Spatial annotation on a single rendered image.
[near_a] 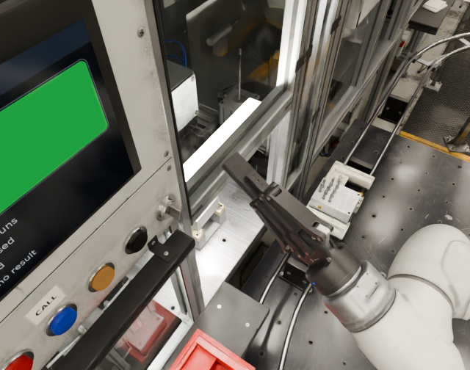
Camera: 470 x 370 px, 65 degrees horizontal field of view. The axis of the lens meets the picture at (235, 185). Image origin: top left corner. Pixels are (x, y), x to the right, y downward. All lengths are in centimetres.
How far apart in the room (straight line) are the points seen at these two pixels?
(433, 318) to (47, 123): 52
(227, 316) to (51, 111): 77
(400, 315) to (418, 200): 106
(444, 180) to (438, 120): 145
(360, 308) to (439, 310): 12
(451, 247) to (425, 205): 92
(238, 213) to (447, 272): 64
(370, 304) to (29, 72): 46
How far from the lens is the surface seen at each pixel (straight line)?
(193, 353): 92
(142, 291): 52
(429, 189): 165
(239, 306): 99
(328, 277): 53
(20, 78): 27
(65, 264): 43
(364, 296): 54
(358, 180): 131
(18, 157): 29
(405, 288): 61
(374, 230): 145
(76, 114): 31
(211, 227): 109
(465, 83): 361
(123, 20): 35
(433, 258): 66
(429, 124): 306
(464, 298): 66
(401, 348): 57
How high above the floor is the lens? 183
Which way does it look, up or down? 51 degrees down
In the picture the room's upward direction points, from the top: straight up
